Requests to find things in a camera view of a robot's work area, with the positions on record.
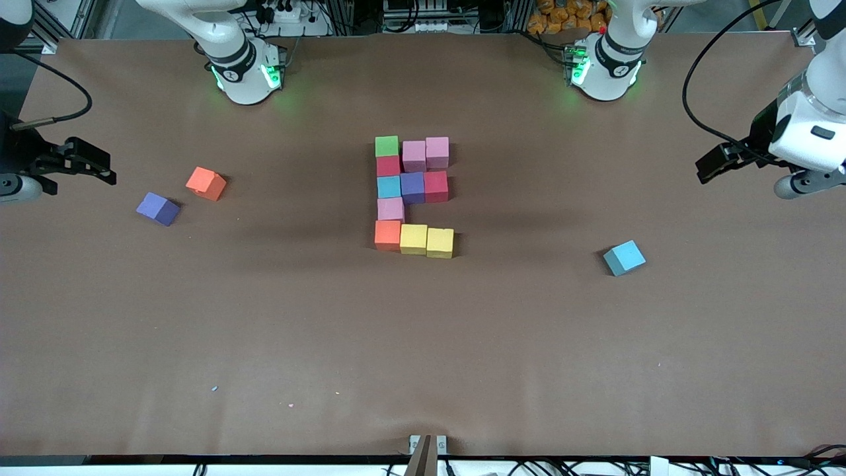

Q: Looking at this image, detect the orange foam cube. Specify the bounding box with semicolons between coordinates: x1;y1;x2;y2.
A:
185;166;227;202
375;220;403;252

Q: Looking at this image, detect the pile of orange objects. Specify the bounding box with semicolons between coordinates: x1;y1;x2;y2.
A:
527;0;612;34

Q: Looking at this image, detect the purple foam cube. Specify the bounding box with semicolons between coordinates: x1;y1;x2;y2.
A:
136;192;180;227
401;172;426;205

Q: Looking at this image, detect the metal table edge bracket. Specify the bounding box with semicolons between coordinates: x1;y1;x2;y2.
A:
408;434;448;476

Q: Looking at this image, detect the notched pink foam cube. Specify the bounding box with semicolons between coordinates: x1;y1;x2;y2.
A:
426;137;451;170

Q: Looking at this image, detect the brown table cover sheet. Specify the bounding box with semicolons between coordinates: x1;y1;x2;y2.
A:
0;32;846;457

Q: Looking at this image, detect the yellow foam cube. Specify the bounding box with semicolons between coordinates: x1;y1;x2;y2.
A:
400;224;429;256
426;227;455;259

